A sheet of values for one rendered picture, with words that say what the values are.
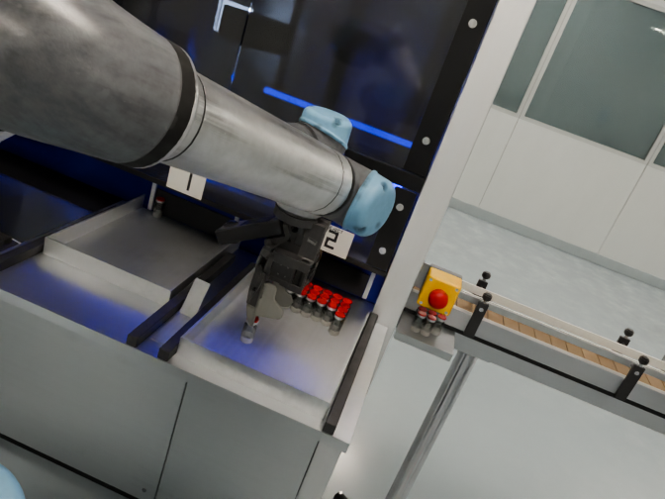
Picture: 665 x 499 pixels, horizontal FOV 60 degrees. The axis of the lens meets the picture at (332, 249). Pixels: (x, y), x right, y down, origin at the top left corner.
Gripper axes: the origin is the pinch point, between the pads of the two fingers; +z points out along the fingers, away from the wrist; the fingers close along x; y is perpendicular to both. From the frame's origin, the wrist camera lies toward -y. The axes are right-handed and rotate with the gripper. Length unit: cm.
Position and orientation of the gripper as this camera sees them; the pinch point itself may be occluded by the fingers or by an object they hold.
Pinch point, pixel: (251, 314)
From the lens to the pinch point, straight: 96.5
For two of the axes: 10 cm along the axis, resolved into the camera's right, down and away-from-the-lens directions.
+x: 2.4, -3.2, 9.2
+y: 9.2, 3.8, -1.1
